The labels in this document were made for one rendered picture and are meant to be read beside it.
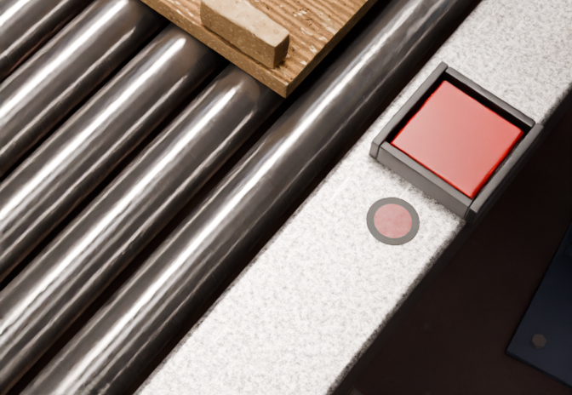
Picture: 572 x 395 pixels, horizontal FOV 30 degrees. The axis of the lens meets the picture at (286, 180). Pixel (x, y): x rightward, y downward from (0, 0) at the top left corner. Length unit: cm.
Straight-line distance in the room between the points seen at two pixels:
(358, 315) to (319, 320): 2
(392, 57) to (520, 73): 8
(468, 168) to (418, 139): 3
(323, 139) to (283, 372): 15
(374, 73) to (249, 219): 13
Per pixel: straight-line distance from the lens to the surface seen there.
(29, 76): 68
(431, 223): 64
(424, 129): 65
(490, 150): 65
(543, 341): 161
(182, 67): 68
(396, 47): 69
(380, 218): 63
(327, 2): 69
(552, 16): 74
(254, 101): 67
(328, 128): 66
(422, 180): 63
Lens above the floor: 148
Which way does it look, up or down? 61 degrees down
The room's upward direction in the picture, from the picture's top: 6 degrees clockwise
